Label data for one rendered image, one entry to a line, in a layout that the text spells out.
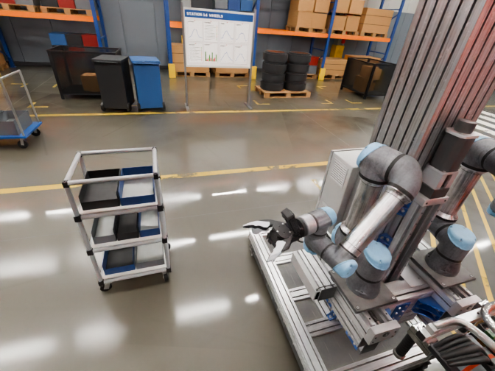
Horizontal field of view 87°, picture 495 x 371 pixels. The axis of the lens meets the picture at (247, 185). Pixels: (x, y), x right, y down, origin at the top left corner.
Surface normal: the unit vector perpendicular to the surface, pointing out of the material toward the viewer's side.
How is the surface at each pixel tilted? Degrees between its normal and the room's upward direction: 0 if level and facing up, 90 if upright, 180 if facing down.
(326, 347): 0
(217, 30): 90
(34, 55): 90
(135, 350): 0
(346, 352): 0
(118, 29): 90
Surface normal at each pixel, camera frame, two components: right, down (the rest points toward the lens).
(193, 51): 0.29, 0.54
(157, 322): 0.07, -0.84
